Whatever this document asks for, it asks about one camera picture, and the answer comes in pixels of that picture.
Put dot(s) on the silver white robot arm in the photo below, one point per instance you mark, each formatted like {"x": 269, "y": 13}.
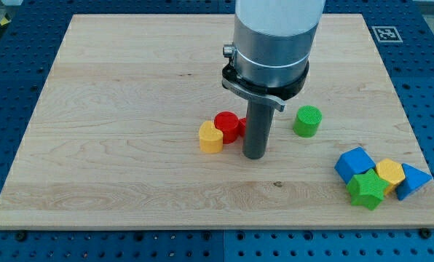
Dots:
{"x": 273, "y": 39}

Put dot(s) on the red star block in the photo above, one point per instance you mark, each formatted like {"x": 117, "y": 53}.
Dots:
{"x": 242, "y": 126}

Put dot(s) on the blue cube block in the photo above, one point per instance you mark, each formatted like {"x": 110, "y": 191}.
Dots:
{"x": 353, "y": 162}

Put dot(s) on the green star block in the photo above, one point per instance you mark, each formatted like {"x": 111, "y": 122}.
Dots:
{"x": 367, "y": 189}

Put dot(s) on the yellow heart block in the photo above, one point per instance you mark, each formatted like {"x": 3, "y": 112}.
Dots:
{"x": 211, "y": 138}

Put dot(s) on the red cylinder block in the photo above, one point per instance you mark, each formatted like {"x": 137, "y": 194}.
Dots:
{"x": 228, "y": 123}

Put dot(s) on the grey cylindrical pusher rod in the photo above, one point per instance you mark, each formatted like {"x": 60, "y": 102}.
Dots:
{"x": 257, "y": 128}

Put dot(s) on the black clamp with metal lever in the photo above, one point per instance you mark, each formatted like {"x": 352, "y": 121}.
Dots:
{"x": 249, "y": 92}

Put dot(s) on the green cylinder block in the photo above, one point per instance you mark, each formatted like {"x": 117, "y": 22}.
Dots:
{"x": 308, "y": 119}

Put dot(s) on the light wooden board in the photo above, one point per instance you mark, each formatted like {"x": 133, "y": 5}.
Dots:
{"x": 112, "y": 143}

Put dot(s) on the yellow hexagon block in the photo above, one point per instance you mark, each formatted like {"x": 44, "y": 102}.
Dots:
{"x": 392, "y": 172}

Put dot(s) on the white fiducial marker tag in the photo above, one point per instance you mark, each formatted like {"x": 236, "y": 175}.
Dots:
{"x": 386, "y": 34}

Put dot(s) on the blue triangle block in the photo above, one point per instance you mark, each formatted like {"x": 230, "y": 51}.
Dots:
{"x": 414, "y": 180}

